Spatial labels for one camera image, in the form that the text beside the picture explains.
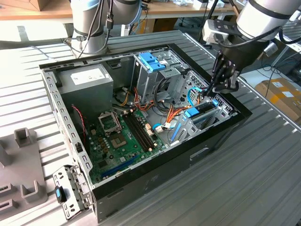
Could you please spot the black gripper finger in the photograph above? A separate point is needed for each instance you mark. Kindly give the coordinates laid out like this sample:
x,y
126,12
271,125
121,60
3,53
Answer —
x,y
218,68
227,86

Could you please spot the hard disk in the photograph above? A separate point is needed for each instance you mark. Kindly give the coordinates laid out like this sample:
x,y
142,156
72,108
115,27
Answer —
x,y
190,113

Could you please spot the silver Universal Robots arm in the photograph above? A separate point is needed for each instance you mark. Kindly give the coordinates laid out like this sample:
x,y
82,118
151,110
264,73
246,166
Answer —
x,y
84,28

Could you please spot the metal disk bay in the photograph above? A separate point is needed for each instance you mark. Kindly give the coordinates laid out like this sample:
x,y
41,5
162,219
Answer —
x,y
188,131

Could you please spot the black tripod stand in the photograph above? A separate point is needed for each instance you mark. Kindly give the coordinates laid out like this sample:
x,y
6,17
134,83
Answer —
x,y
211,9

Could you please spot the cardboard box with labels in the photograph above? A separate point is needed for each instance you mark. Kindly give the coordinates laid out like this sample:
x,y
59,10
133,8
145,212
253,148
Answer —
x,y
279,101

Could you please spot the long wooden desk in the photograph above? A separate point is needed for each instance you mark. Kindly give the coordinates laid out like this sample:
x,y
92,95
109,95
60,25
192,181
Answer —
x,y
188,10

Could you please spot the blue plastic drive latch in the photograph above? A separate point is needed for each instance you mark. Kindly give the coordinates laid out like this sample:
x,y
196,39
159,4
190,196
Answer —
x,y
150,61

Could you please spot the cardboard box under desk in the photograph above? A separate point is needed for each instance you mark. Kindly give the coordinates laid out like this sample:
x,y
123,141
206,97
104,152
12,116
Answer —
x,y
164,24

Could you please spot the metal drive cage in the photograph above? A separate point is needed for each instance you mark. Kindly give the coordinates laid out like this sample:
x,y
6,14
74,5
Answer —
x,y
145,82

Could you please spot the black RAM slot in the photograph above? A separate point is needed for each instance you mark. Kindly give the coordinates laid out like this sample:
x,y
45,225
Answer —
x,y
141,131
144,130
138,132

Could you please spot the black open PC case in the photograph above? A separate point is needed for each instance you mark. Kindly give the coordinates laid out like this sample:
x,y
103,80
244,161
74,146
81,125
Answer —
x,y
164,179

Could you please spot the CPU socket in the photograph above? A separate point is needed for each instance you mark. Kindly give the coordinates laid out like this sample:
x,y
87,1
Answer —
x,y
118,141

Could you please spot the green motherboard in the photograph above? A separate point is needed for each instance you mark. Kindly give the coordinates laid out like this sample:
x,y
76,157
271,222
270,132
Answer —
x,y
117,156

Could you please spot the blue expansion slot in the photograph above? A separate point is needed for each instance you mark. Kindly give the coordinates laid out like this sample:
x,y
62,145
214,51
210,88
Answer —
x,y
120,166

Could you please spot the grey power supply unit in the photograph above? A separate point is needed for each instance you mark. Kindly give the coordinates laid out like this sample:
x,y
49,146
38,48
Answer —
x,y
87,94

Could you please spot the grey parts rack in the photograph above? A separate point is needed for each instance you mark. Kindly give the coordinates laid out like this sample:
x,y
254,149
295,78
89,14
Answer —
x,y
21,164

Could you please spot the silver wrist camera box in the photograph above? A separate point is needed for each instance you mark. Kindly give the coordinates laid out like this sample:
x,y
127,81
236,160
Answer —
x,y
211,29

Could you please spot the metal slat shelf frame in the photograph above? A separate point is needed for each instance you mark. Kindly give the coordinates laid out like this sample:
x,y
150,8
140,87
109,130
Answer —
x,y
294,46

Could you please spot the hinged metal slot bracket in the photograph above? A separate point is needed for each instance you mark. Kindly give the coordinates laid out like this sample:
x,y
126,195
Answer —
x,y
80,181

